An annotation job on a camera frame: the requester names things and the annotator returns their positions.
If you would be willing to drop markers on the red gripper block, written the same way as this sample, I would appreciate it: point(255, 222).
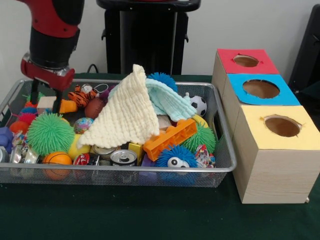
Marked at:
point(45, 76)

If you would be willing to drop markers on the orange toy brick with studs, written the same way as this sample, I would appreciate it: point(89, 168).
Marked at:
point(69, 106)

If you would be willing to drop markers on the cream yellow knitted cloth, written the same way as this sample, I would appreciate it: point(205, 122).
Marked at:
point(125, 115)

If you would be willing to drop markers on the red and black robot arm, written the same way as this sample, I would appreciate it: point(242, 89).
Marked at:
point(52, 30)

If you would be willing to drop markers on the shallow clear mesh bin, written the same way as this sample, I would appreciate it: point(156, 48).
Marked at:
point(200, 90)

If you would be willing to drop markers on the wooden box with three holes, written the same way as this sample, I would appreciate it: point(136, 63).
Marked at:
point(270, 175)

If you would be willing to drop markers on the striped orange tiger toy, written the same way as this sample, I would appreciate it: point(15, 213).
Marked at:
point(82, 95)

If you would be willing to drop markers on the light green spiky ball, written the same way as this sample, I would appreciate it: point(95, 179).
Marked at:
point(50, 134)

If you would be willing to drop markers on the small brown football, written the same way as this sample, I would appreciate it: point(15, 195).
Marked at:
point(94, 107)

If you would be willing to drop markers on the small orange basketball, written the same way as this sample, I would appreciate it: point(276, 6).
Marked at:
point(57, 162)

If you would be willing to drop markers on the black drink can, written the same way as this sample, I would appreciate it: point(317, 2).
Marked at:
point(123, 156)

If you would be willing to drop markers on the plain blue spiky ball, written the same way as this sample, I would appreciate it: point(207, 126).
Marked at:
point(162, 80)

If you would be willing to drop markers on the pale blue waffle cloth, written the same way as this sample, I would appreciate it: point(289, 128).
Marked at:
point(170, 100)

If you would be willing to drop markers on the long orange toy brick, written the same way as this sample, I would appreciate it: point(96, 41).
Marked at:
point(172, 137)

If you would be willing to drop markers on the blue spiky ball with eyes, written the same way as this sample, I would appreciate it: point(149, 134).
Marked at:
point(175, 156)

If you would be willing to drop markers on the small soccer ball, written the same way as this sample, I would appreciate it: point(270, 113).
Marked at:
point(200, 106)

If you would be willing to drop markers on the dark green table cloth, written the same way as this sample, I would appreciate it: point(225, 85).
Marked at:
point(150, 215)

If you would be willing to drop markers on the large green spiky ball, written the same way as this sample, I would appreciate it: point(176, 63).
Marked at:
point(206, 141)

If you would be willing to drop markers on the black upright panel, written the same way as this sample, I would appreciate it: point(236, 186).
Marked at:
point(310, 50)

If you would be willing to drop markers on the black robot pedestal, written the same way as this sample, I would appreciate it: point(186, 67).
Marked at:
point(145, 40)

